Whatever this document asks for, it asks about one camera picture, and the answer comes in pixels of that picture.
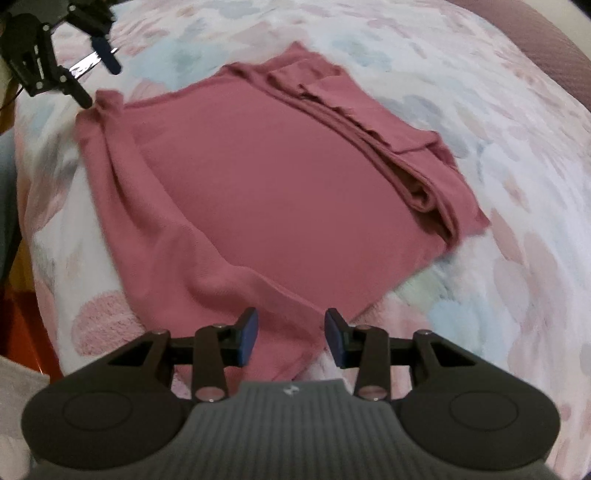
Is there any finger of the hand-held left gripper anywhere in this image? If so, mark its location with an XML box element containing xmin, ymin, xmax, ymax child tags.
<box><xmin>0</xmin><ymin>14</ymin><xmax>95</xmax><ymax>110</ymax></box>
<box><xmin>65</xmin><ymin>2</ymin><xmax>123</xmax><ymax>75</ymax></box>

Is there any pink padded headboard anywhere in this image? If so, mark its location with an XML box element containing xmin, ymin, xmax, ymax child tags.
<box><xmin>455</xmin><ymin>0</ymin><xmax>591</xmax><ymax>104</ymax></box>

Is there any light grey cloth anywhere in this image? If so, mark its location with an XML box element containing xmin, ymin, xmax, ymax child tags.
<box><xmin>0</xmin><ymin>354</ymin><xmax>51</xmax><ymax>480</ymax></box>

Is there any wooden bed frame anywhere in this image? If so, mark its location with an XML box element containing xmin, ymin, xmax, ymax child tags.
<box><xmin>0</xmin><ymin>240</ymin><xmax>61</xmax><ymax>384</ymax></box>

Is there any floral bed blanket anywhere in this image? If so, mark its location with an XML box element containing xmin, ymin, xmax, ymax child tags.
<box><xmin>14</xmin><ymin>0</ymin><xmax>591</xmax><ymax>480</ymax></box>

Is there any pink turtleneck sweater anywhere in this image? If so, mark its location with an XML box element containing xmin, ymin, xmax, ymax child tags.
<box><xmin>74</xmin><ymin>41</ymin><xmax>491</xmax><ymax>384</ymax></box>

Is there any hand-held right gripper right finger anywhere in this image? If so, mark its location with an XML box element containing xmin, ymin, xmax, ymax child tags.
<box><xmin>324</xmin><ymin>308</ymin><xmax>482</xmax><ymax>403</ymax></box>

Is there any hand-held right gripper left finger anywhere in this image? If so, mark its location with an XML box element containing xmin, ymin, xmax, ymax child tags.
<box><xmin>107</xmin><ymin>307</ymin><xmax>258</xmax><ymax>403</ymax></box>

